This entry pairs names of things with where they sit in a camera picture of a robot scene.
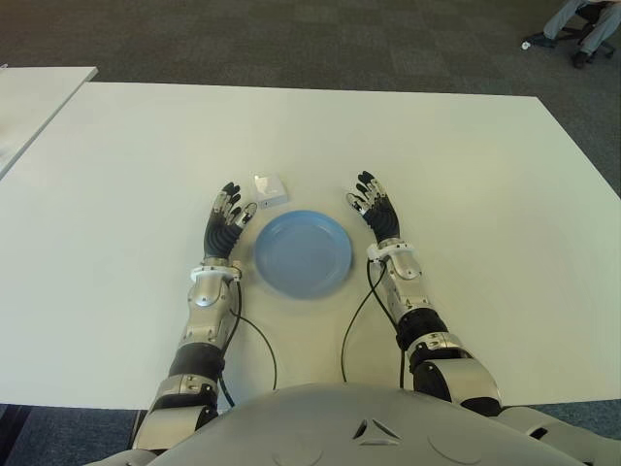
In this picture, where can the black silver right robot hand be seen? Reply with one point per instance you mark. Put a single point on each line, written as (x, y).
(383, 218)

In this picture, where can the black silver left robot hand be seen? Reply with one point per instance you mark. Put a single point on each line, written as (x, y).
(220, 238)

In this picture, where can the white square charger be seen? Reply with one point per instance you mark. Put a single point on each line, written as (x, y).
(270, 188)

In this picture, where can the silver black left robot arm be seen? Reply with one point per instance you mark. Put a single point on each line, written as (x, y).
(201, 310)

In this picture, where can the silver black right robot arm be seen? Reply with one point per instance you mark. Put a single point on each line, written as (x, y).
(427, 335)

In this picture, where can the blue round plate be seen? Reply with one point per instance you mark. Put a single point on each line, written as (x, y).
(303, 255)

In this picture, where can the grey robot torso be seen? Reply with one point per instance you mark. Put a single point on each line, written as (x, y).
(349, 427)

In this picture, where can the white side table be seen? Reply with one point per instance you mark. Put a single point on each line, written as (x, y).
(34, 107)

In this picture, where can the seated person in grey trousers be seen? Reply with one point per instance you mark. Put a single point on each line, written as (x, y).
(594, 29)

